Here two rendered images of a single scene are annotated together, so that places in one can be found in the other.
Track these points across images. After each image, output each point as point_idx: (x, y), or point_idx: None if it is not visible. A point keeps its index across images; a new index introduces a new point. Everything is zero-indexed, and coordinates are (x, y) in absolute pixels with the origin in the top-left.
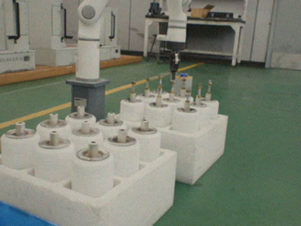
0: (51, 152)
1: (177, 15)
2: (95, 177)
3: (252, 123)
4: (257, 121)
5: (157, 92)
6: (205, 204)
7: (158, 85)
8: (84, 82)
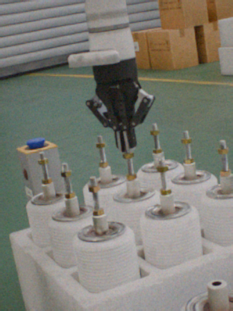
0: None
1: (120, 1)
2: None
3: (80, 197)
4: (77, 191)
5: (50, 199)
6: None
7: (163, 166)
8: None
